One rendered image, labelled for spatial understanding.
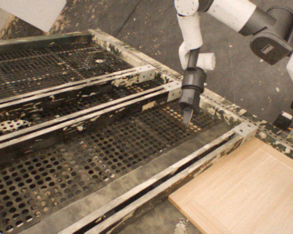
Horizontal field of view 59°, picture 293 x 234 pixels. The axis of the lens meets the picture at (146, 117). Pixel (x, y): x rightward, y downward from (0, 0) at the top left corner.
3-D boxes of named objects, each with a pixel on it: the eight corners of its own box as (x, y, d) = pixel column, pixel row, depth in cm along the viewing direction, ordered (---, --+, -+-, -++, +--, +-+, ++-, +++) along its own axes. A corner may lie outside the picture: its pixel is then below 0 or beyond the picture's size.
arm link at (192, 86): (182, 113, 104) (187, 87, 107) (206, 115, 99) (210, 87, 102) (171, 101, 93) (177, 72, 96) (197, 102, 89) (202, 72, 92)
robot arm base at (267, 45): (259, 27, 91) (270, -1, 81) (296, 39, 87) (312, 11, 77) (243, 57, 86) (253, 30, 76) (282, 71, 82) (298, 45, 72)
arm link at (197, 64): (186, 85, 105) (191, 61, 108) (212, 85, 100) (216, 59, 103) (177, 72, 96) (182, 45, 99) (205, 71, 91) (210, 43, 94)
